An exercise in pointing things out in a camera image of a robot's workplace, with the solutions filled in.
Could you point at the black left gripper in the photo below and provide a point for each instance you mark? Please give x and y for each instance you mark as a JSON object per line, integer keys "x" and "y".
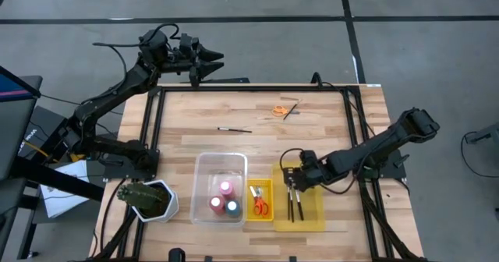
{"x": 193, "y": 65}

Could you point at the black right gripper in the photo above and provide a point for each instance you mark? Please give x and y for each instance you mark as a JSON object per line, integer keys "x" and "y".
{"x": 304, "y": 176}

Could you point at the black aluminium table frame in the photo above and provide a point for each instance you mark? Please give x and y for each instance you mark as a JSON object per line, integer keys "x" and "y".
{"x": 253, "y": 88}

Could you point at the white paper sheet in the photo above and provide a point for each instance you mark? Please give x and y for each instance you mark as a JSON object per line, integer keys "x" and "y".
{"x": 58, "y": 199}

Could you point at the white hexagonal plant pot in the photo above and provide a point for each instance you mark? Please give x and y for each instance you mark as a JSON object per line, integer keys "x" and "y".
{"x": 171, "y": 207}

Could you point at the black table-level camera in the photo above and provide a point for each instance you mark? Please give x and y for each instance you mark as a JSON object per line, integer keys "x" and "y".
{"x": 176, "y": 255}

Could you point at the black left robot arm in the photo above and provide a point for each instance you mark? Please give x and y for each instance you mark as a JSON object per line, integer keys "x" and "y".
{"x": 128, "y": 80}

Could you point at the translucent yellow plastic tray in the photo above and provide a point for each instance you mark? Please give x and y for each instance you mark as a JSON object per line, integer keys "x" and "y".
{"x": 313, "y": 211}

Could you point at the grey stand foot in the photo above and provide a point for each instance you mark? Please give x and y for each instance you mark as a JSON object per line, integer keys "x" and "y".
{"x": 485, "y": 135}

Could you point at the black computer box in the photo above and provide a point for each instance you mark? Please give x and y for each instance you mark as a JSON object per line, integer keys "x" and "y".
{"x": 43, "y": 125}

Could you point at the teal paint bottle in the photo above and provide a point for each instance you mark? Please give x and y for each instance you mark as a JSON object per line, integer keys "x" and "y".
{"x": 232, "y": 206}

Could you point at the black monitor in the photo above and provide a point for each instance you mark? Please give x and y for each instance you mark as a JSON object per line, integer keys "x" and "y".
{"x": 15, "y": 117}

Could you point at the black flat box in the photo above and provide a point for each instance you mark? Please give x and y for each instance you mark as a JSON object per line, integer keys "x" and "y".
{"x": 226, "y": 80}

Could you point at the green cactus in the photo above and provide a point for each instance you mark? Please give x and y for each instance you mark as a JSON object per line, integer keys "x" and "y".
{"x": 140, "y": 195}

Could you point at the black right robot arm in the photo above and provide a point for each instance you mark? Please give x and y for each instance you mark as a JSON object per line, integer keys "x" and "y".
{"x": 374, "y": 145}

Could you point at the clear plastic bin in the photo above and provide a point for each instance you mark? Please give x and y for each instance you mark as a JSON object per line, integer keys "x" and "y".
{"x": 218, "y": 168}

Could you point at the yellow slotted plastic basket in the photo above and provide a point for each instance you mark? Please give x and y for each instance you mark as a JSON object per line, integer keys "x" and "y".
{"x": 249, "y": 211}

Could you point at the red paint bottle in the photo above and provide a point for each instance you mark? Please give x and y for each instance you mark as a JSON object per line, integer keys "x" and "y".
{"x": 215, "y": 203}

